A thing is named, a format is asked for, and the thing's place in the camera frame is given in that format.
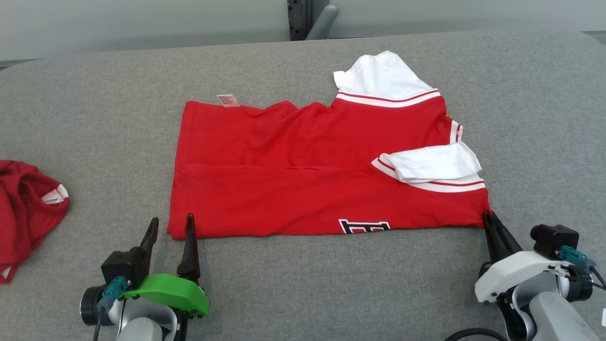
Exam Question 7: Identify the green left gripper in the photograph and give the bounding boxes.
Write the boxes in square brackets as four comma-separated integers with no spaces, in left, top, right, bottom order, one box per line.
[124,213,210,317]

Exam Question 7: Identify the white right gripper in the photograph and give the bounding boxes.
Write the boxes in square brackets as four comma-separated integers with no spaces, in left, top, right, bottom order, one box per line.
[475,211,576,304]

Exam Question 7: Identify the red white basketball jersey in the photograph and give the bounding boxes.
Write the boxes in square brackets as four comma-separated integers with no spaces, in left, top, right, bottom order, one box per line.
[167,50,491,241]

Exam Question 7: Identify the red mesh basketball shorts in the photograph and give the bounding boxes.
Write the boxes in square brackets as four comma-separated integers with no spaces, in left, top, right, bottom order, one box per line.
[0,160,71,285]

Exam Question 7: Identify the grey fabric sofa cushion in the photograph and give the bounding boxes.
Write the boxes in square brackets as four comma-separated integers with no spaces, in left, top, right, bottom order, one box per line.
[0,29,606,341]

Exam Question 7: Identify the teal cable connector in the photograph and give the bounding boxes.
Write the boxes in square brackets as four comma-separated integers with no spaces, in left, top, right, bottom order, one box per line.
[97,276,131,313]
[558,245,598,273]

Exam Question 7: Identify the thick black cable loop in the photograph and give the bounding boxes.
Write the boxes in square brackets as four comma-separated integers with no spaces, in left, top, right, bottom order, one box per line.
[443,328,510,341]

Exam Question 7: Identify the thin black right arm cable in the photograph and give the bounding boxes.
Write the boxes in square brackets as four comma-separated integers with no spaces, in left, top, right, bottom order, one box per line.
[587,265,606,291]

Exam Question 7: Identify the black hinge bracket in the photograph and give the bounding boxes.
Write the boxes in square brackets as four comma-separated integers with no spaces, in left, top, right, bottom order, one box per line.
[287,0,309,42]

